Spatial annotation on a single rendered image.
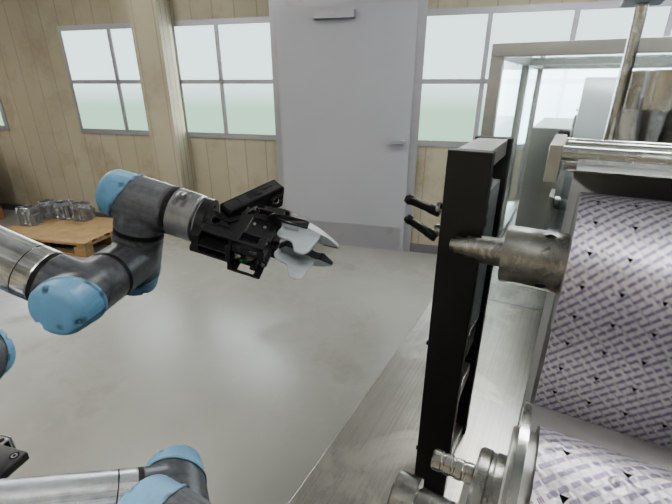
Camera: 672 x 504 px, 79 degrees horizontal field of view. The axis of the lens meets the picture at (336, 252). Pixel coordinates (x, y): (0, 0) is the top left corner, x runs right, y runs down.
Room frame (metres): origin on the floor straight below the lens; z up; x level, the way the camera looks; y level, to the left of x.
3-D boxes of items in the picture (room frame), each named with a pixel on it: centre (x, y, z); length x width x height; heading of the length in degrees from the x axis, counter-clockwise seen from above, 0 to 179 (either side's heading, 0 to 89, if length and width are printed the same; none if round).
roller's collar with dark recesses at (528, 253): (0.41, -0.21, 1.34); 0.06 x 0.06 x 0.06; 60
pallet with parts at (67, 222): (4.00, 2.79, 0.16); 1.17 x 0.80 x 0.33; 74
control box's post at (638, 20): (0.64, -0.41, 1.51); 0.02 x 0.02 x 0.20
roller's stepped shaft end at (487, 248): (0.43, -0.16, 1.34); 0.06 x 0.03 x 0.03; 60
